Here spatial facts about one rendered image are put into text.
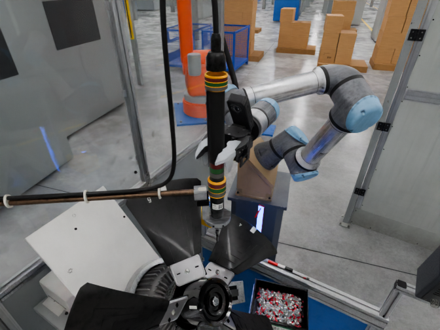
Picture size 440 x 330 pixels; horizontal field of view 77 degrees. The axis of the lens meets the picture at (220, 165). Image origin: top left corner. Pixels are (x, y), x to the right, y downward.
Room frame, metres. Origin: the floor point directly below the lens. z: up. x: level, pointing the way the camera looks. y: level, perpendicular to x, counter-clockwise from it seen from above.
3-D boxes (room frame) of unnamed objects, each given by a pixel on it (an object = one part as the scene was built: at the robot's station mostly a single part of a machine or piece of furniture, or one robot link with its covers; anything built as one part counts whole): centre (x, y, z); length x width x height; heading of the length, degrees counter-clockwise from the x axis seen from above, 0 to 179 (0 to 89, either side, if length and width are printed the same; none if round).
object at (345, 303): (0.78, -0.26, 0.82); 0.90 x 0.04 x 0.08; 60
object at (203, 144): (0.53, 0.03, 1.60); 0.09 x 0.03 x 0.06; 140
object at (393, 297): (0.57, -0.63, 0.96); 0.03 x 0.03 x 0.20; 60
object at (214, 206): (0.51, 0.01, 1.63); 0.04 x 0.04 x 0.46
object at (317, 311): (0.78, -0.26, 0.45); 0.82 x 0.02 x 0.66; 60
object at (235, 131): (0.61, -0.05, 1.60); 0.12 x 0.08 x 0.09; 150
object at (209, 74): (0.51, 0.01, 1.77); 0.04 x 0.04 x 0.03
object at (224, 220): (0.51, 0.02, 1.47); 0.09 x 0.07 x 0.10; 95
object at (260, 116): (0.68, -0.08, 1.61); 0.08 x 0.05 x 0.08; 60
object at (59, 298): (0.63, 0.61, 0.92); 0.17 x 0.16 x 0.11; 60
